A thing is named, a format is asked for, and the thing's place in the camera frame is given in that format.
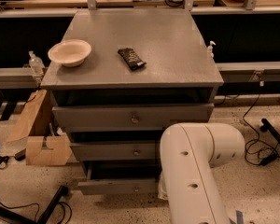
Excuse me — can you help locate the clear sanitizer bottle left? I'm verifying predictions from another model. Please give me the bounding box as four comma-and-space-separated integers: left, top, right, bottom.
29, 51, 45, 75

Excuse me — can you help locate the white pump bottle right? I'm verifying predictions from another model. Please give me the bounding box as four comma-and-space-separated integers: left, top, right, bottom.
207, 40, 216, 58

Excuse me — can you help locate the black stand leg left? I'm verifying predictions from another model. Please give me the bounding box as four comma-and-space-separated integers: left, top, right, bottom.
0, 185, 69, 224

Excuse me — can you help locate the white bowl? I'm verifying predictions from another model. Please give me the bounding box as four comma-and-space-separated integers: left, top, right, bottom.
48, 39, 91, 67

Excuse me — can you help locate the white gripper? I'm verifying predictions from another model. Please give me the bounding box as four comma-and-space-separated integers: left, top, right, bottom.
158, 173, 168, 201

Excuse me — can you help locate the black cable on floor right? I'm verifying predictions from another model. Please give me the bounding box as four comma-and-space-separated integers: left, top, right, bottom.
242, 93, 280, 167

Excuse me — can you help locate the black stand leg right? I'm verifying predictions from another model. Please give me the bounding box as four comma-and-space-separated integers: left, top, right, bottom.
261, 119, 280, 144

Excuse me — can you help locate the grey bottom drawer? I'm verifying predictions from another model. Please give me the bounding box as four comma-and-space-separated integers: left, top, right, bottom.
78, 160, 161, 195

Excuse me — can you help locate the black cable on floor left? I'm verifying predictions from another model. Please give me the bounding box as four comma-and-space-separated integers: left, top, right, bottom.
0, 189, 73, 224

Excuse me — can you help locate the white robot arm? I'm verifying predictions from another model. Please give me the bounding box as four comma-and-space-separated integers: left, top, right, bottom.
160, 123, 245, 224

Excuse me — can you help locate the grey drawer cabinet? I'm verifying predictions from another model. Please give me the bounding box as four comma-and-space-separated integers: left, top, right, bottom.
40, 8, 225, 176

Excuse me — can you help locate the black stand leg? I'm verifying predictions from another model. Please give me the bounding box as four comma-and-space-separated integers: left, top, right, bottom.
0, 185, 69, 224
261, 119, 280, 144

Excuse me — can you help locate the black cable on floor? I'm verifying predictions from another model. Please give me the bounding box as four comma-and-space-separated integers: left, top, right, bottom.
0, 189, 73, 224
242, 93, 280, 167

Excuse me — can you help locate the grey top drawer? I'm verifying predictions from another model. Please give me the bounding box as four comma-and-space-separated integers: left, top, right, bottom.
52, 104, 214, 133

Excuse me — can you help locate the black snack bar wrapper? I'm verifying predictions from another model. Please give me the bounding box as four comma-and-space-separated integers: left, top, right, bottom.
118, 48, 147, 71

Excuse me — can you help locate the brown cardboard box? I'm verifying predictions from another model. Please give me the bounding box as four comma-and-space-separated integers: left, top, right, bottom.
7, 90, 72, 166

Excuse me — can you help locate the grey middle drawer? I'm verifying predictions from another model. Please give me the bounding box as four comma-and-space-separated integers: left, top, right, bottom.
70, 141, 160, 161

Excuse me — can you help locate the black power adapter left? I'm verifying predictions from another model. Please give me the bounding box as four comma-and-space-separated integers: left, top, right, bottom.
15, 149, 26, 161

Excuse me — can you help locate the grey drawer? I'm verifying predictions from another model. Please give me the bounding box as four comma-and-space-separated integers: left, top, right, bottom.
78, 160, 161, 195
52, 104, 214, 133
70, 141, 160, 161

